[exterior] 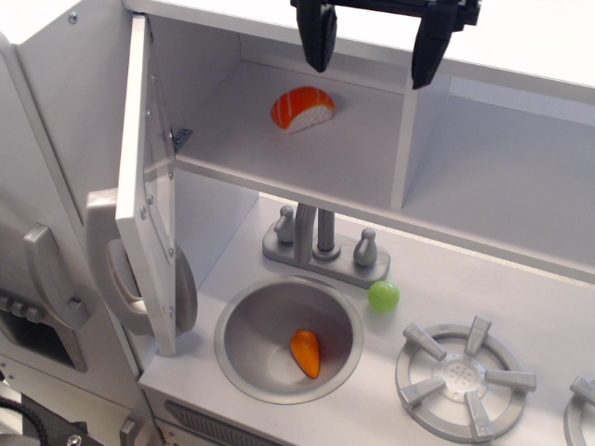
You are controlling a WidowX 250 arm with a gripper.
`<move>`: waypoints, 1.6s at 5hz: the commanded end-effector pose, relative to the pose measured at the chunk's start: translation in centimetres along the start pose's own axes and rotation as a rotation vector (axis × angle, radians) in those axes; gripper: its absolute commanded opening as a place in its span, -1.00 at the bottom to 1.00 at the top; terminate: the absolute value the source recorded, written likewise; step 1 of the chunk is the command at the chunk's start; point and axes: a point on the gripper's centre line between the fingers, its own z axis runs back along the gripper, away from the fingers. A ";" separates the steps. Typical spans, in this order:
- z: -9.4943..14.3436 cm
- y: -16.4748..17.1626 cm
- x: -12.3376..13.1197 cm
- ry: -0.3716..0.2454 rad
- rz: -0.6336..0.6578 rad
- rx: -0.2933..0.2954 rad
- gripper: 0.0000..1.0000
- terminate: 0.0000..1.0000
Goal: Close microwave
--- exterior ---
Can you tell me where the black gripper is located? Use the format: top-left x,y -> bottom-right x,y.
290,0 -> 481,90

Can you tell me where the grey toy faucet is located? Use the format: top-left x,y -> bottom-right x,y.
262,203 -> 390,288

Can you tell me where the white microwave door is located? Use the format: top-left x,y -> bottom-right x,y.
86,14 -> 177,356

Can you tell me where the salmon sushi toy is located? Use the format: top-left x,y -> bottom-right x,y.
271,85 -> 336,134

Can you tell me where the grey oven vent panel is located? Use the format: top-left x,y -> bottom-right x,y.
165,401 -> 266,446

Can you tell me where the grey fridge door handle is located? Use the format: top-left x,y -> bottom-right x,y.
23,224 -> 89,330

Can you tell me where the silver sink bowl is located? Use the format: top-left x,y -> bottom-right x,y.
214,276 -> 364,404

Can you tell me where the grey ice dispenser panel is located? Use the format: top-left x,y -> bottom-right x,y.
1,290 -> 87,373

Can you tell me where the grey toy telephone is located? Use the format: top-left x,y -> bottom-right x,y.
176,247 -> 198,335

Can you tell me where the grey stove burner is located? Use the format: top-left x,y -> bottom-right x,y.
395,316 -> 536,444
563,375 -> 594,446

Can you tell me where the green ball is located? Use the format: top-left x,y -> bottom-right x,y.
367,281 -> 400,313

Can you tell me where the white toy kitchen cabinet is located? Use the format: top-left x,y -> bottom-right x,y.
1,1 -> 594,445

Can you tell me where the orange carrot toy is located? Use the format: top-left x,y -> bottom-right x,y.
289,329 -> 320,378

